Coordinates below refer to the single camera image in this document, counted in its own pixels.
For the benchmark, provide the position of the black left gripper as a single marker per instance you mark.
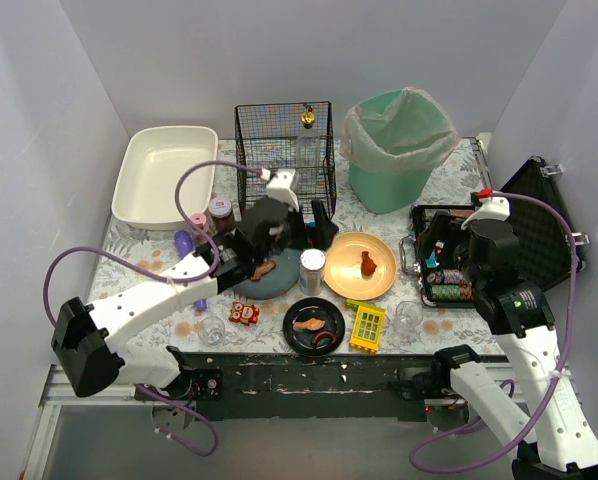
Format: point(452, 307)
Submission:
point(312, 226)

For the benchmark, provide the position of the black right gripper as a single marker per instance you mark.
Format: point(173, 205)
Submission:
point(449, 242)

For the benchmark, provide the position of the silver lid pepper jar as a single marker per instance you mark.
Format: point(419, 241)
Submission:
point(312, 265)

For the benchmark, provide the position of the clear glass bottle gold cap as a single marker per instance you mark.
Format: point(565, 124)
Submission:
point(307, 145)

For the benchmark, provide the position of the brown sauce jar white lid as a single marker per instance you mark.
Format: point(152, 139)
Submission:
point(221, 212)

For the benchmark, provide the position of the pink lid toothpick jar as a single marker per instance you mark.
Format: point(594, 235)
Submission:
point(200, 221)

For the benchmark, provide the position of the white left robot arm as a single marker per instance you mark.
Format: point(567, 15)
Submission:
point(92, 341)

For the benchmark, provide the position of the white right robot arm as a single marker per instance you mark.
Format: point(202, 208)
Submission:
point(554, 439)

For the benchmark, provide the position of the teal block in case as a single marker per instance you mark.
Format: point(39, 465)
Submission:
point(432, 261)

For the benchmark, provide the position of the yellow plate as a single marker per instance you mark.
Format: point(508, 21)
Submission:
point(342, 269)

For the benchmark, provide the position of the blue orange chip stack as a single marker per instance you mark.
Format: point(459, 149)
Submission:
point(447, 277)

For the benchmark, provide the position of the red chicken drumstick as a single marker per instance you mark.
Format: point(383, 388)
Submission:
point(368, 266)

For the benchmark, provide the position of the blue ceramic plate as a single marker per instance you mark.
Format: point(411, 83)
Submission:
point(276, 282)

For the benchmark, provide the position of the brown meat slice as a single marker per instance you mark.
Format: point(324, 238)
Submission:
point(262, 270)

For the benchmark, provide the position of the right clear glass cup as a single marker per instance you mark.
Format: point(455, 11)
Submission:
point(408, 316)

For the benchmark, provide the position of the clear glass cup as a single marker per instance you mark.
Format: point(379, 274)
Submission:
point(211, 331)
point(408, 316)

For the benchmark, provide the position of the green trash bin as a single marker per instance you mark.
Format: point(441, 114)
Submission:
point(382, 193)

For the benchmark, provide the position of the clear plastic bin liner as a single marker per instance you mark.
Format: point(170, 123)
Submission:
point(398, 133)

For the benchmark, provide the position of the black poker chip case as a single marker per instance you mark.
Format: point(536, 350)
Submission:
point(544, 257)

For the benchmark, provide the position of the yellow green toy window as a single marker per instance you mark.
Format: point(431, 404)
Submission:
point(367, 327)

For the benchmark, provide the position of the red owl toy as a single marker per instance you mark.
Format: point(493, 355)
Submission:
point(244, 313)

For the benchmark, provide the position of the small black plate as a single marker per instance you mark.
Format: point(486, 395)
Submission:
point(319, 343)

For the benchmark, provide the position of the purple toy piece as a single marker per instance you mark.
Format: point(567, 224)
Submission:
point(184, 244)

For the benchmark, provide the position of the left clear glass cup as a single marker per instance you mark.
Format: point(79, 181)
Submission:
point(211, 331)

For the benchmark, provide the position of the white rectangular basin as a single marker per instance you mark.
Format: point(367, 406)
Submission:
point(154, 161)

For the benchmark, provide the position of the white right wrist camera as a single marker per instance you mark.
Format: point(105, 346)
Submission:
point(488, 206)

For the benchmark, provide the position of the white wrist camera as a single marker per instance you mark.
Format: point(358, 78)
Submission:
point(488, 206)
point(279, 186)

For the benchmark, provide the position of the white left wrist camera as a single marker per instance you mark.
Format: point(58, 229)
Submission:
point(279, 186)

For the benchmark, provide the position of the black wire basket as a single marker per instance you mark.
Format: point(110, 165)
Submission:
point(265, 136)

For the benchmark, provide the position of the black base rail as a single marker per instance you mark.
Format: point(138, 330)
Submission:
point(222, 386)

